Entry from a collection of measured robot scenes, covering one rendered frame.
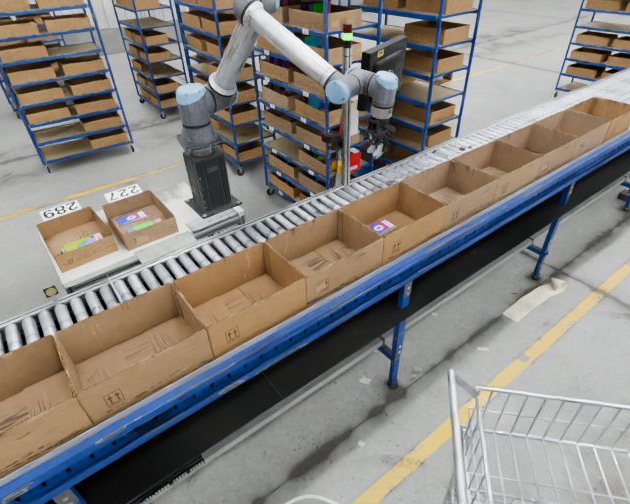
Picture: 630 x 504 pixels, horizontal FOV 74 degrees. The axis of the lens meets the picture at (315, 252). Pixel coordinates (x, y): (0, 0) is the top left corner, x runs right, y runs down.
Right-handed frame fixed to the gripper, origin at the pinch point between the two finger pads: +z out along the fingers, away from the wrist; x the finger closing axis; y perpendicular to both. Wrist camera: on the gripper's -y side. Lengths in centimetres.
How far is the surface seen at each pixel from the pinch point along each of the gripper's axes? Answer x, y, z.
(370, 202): 5.4, 6.1, 20.3
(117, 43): -922, -216, 218
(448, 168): 11, -51, 20
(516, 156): 29, -90, 18
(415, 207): 19.3, -11.9, 23.4
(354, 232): 15.2, 27.0, 21.6
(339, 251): 13.1, 33.0, 31.1
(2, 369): -8, 159, 22
